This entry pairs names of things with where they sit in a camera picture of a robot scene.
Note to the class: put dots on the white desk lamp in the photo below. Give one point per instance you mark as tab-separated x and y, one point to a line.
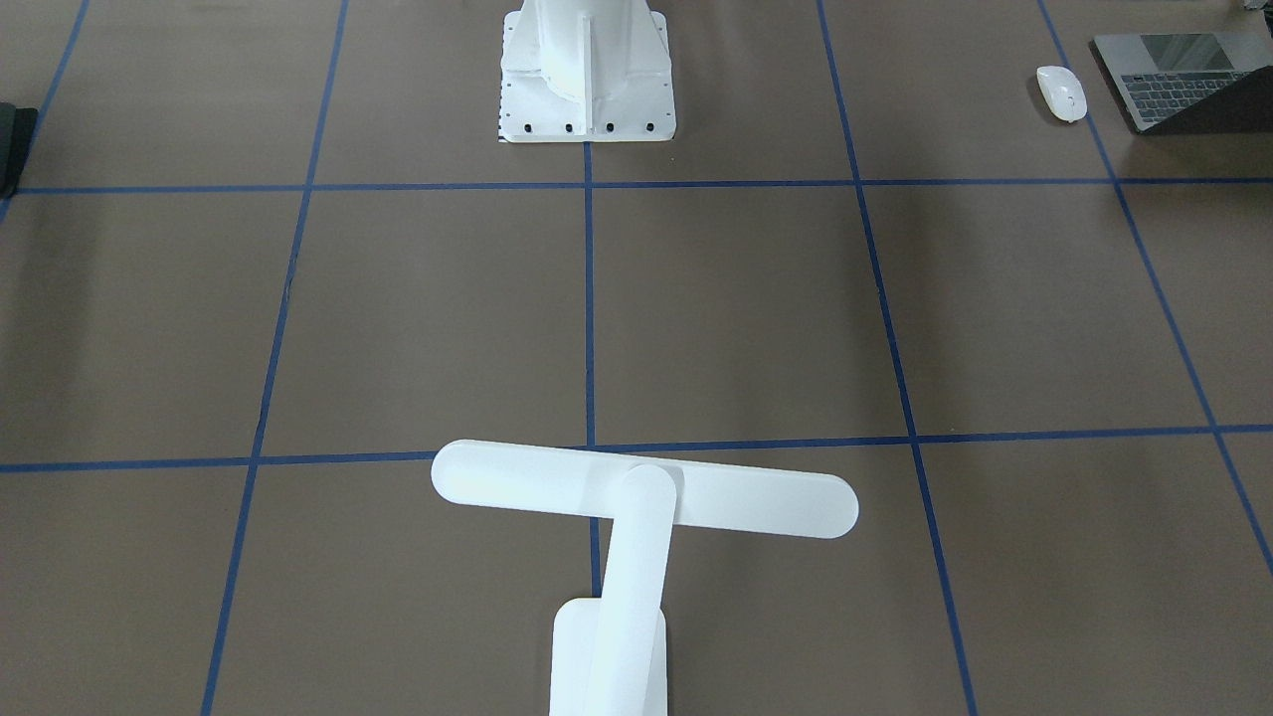
610	652

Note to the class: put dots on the grey laptop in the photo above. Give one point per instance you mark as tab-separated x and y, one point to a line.
1190	83

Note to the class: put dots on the white computer mouse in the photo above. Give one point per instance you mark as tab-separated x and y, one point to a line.
1062	92

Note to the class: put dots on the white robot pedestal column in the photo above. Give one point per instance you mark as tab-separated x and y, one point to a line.
586	71

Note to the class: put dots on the black mouse pad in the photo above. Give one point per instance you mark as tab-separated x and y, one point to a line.
18	125

